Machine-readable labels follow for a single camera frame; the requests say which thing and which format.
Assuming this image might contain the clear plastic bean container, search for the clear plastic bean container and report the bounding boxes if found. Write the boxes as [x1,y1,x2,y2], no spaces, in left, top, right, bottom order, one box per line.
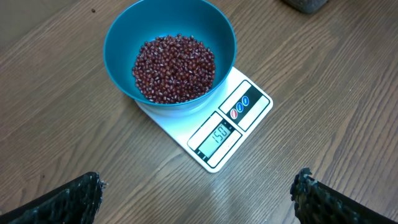
[282,0,328,14]

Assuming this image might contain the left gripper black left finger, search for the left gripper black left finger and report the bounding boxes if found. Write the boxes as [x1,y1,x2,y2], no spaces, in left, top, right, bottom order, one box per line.
[1,172,104,224]

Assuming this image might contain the red beans in bowl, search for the red beans in bowl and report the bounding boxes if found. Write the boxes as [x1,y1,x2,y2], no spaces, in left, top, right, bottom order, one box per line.
[132,34,216,104]

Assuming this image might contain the blue metal bowl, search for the blue metal bowl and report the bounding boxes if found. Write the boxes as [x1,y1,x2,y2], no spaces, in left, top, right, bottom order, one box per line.
[103,0,237,110]

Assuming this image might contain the white digital kitchen scale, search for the white digital kitchen scale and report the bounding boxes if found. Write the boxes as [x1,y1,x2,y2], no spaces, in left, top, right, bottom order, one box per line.
[138,68,273,173]

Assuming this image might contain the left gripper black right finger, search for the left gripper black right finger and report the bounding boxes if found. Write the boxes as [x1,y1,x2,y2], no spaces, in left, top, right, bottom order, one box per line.
[290,167,397,224]

